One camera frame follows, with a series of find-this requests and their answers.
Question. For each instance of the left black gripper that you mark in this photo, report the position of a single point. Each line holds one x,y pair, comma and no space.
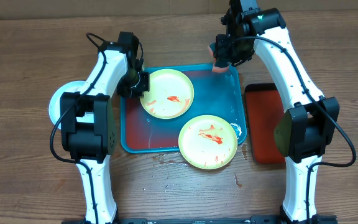
145,86

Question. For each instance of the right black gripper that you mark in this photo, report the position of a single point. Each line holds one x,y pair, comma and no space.
224,58

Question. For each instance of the red and black sponge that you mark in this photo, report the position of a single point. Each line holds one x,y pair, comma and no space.
219,66

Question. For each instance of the yellow-green plate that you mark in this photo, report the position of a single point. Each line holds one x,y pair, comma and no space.
207,142
171,94

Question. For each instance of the light blue plate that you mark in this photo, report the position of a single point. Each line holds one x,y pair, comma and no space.
71,87

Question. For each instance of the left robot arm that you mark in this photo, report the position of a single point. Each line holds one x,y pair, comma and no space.
84,132

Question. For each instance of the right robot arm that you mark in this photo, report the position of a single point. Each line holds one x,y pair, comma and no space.
307,125

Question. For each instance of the teal plastic tray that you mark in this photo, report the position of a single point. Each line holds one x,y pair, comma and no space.
217,94

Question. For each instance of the black red-lined tray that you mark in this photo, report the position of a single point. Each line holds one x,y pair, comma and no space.
264,110

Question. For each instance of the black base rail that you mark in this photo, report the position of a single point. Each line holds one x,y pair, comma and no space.
255,219

